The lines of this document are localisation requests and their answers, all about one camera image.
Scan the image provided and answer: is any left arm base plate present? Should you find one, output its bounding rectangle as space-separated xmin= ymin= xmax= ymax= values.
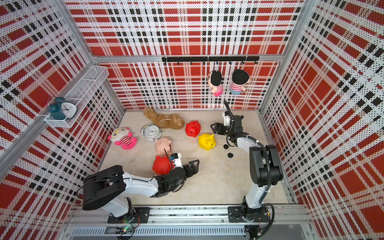
xmin=107 ymin=207 xmax=151 ymax=224

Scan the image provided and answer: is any doll with pink shirt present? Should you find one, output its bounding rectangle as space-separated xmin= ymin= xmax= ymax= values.
xmin=208 ymin=71 xmax=223 ymax=97

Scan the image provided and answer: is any green circuit board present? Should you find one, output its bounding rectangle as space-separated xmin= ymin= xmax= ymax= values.
xmin=115 ymin=226 xmax=134 ymax=236

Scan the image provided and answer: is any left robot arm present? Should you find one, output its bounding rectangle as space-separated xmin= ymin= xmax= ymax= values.
xmin=82 ymin=160 xmax=200 ymax=219

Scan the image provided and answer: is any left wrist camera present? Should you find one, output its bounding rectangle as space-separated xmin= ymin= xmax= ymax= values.
xmin=170 ymin=153 xmax=183 ymax=170

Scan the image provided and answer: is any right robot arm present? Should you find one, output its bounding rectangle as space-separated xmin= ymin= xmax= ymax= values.
xmin=211 ymin=111 xmax=284 ymax=222

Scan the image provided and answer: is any doll with blue pants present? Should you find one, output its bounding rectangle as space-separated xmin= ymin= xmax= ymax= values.
xmin=230 ymin=69 xmax=250 ymax=95

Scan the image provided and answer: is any black hook rail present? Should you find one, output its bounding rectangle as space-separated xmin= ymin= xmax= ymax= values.
xmin=162 ymin=56 xmax=260 ymax=64

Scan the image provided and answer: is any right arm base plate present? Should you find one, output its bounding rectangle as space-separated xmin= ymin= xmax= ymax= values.
xmin=228 ymin=206 xmax=270 ymax=223

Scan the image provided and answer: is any pink piggy bank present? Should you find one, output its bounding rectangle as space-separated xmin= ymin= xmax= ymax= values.
xmin=155 ymin=138 xmax=173 ymax=156

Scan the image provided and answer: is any white wire shelf basket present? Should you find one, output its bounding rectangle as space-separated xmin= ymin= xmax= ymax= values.
xmin=45 ymin=66 xmax=109 ymax=128

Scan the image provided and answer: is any red piggy bank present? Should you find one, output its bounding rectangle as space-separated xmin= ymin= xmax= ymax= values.
xmin=185 ymin=121 xmax=201 ymax=138
xmin=152 ymin=156 xmax=175 ymax=176

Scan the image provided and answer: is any silver alarm clock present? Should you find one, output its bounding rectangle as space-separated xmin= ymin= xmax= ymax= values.
xmin=141 ymin=124 xmax=162 ymax=142

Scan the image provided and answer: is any aluminium front rail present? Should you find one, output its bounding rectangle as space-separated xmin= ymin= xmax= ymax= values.
xmin=59 ymin=204 xmax=317 ymax=240

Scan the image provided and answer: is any yellow piggy bank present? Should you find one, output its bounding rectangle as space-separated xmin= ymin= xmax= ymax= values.
xmin=198 ymin=134 xmax=216 ymax=151

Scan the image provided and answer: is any brown plush dog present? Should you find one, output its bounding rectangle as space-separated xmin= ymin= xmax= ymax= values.
xmin=143 ymin=107 xmax=185 ymax=130

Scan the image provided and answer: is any pink owl plush toy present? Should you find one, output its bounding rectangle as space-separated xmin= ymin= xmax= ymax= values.
xmin=108 ymin=128 xmax=137 ymax=150

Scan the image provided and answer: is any teal alarm clock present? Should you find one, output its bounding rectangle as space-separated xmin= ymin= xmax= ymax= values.
xmin=48 ymin=97 xmax=78 ymax=120

